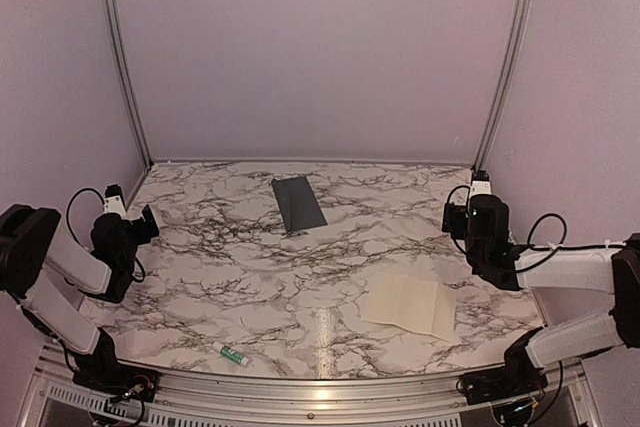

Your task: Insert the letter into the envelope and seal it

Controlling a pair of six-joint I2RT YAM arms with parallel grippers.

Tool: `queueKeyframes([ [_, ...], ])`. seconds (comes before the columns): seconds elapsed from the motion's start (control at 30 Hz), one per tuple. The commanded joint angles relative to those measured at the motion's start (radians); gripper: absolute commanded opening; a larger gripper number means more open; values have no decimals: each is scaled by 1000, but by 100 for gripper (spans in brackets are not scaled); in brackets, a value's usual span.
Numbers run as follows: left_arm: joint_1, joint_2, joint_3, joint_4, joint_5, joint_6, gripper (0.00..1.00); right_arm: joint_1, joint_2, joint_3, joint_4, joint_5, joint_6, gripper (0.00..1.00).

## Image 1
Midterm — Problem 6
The cream letter paper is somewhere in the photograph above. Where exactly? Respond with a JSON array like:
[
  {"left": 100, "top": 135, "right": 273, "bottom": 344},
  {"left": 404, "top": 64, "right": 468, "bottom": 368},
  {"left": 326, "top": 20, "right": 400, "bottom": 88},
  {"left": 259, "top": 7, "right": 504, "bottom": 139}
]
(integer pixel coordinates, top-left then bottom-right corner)
[{"left": 360, "top": 273, "right": 459, "bottom": 343}]

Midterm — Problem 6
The dark grey envelope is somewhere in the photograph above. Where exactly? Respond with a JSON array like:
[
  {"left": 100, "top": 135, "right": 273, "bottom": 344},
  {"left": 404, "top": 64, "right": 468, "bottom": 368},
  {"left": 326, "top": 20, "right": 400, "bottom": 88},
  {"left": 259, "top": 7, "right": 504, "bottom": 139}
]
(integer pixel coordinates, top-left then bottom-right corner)
[{"left": 271, "top": 176, "right": 327, "bottom": 234}]

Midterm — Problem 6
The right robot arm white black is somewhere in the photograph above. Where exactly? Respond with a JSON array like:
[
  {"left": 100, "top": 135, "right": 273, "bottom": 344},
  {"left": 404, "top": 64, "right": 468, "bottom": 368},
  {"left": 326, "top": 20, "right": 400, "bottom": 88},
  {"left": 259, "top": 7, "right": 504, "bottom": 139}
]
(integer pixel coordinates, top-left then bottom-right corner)
[{"left": 442, "top": 193, "right": 639, "bottom": 405}]

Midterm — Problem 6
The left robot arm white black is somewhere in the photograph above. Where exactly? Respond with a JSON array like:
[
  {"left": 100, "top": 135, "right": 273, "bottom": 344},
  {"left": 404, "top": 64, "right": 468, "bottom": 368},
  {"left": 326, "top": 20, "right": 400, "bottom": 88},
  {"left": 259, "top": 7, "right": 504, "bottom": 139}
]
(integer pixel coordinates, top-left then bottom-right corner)
[{"left": 1, "top": 204, "right": 159, "bottom": 403}]

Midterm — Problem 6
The green white glue stick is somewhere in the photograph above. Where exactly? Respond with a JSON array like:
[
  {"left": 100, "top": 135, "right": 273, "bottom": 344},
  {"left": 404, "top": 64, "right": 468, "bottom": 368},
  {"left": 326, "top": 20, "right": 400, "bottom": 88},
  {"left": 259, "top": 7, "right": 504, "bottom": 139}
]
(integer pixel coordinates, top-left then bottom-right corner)
[{"left": 212, "top": 341, "right": 251, "bottom": 367}]

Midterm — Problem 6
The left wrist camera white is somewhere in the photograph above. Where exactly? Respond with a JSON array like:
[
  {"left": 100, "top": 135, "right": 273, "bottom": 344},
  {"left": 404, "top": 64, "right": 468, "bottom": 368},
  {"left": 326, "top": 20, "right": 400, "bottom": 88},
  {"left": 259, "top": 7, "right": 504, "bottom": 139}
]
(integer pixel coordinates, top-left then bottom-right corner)
[{"left": 103, "top": 184, "right": 127, "bottom": 219}]

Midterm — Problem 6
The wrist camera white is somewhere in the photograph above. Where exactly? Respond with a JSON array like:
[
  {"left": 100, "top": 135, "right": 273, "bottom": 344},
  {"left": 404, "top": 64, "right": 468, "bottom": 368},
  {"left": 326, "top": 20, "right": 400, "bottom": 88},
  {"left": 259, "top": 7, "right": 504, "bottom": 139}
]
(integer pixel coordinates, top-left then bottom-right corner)
[
  {"left": 103, "top": 184, "right": 127, "bottom": 219},
  {"left": 468, "top": 169, "right": 492, "bottom": 198}
]

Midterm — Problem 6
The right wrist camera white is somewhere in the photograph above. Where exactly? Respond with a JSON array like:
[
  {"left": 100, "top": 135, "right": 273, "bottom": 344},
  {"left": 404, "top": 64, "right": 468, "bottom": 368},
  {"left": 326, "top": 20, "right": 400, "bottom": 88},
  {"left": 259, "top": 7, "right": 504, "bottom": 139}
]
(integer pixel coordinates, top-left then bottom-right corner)
[{"left": 468, "top": 169, "right": 492, "bottom": 198}]

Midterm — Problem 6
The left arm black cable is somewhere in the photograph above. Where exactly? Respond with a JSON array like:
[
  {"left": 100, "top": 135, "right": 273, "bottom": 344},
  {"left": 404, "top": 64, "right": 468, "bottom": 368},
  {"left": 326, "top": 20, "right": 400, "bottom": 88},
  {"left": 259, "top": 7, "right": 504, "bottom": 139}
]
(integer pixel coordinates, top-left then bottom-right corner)
[{"left": 65, "top": 187, "right": 147, "bottom": 283}]

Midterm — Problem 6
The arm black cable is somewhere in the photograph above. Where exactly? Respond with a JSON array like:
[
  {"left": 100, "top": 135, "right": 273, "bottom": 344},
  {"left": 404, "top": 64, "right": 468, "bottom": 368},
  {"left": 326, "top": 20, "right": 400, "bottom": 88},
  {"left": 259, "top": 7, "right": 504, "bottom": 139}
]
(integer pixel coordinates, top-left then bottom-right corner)
[
  {"left": 509, "top": 212, "right": 626, "bottom": 253},
  {"left": 65, "top": 187, "right": 147, "bottom": 283}
]

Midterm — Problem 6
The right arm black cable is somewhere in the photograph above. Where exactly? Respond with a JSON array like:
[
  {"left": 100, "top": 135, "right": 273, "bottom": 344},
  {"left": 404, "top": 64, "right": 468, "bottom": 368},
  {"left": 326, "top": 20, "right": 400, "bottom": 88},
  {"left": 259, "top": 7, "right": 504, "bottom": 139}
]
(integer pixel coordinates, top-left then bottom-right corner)
[{"left": 509, "top": 212, "right": 626, "bottom": 253}]

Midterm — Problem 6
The front aluminium rail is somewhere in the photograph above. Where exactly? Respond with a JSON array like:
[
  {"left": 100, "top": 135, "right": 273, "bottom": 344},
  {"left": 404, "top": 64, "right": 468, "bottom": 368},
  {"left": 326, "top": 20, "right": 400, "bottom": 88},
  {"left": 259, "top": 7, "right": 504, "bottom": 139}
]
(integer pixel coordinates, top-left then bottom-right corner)
[{"left": 15, "top": 344, "right": 602, "bottom": 426}]

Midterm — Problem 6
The right aluminium frame post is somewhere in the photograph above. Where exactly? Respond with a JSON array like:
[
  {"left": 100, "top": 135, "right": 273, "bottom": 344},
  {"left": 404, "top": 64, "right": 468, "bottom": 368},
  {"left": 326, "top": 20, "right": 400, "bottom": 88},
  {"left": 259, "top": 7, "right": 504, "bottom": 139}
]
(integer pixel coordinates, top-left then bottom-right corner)
[{"left": 472, "top": 0, "right": 532, "bottom": 171}]

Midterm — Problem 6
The aluminium frame post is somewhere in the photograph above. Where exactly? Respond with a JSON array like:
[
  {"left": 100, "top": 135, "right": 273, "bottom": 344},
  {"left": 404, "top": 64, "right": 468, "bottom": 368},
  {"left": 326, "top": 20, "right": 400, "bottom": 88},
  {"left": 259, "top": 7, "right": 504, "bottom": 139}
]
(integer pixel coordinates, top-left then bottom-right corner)
[
  {"left": 103, "top": 0, "right": 154, "bottom": 171},
  {"left": 472, "top": 0, "right": 532, "bottom": 171}
]

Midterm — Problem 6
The left aluminium frame post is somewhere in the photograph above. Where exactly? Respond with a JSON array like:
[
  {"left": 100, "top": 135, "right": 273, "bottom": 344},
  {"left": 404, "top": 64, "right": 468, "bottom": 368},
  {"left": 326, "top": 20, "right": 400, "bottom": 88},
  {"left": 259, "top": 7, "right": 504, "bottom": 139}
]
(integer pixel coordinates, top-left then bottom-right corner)
[{"left": 103, "top": 0, "right": 154, "bottom": 171}]

